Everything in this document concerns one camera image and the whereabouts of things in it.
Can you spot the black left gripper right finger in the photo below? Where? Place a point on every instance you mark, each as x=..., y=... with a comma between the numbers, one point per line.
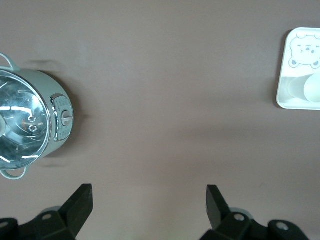
x=235, y=227

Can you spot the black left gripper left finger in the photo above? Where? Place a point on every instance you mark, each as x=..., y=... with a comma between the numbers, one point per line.
x=55, y=225

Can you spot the white paper cup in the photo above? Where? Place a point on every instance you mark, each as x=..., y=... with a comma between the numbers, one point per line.
x=312, y=90

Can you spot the cream bear print tray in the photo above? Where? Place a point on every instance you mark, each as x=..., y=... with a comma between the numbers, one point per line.
x=287, y=62

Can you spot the glass pot lid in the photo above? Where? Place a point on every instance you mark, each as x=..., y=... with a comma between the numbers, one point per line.
x=22, y=125

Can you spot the gray electric cooking pot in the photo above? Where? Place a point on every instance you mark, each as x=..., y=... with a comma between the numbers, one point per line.
x=53, y=83

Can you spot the brown table cover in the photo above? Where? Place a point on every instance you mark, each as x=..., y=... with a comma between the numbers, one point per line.
x=162, y=87

